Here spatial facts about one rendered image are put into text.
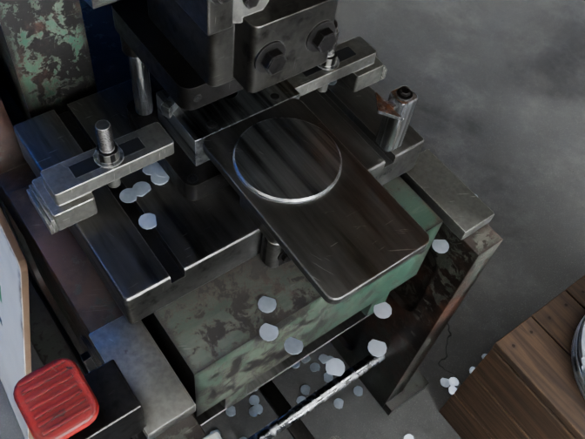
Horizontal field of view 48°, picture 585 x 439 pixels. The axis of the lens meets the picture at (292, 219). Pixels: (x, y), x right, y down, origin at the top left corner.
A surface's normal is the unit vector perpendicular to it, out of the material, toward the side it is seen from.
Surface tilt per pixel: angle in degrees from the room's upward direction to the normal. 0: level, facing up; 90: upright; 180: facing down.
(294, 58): 90
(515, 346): 0
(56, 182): 0
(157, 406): 0
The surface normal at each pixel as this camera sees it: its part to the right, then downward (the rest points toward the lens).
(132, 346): 0.10, -0.57
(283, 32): 0.59, 0.70
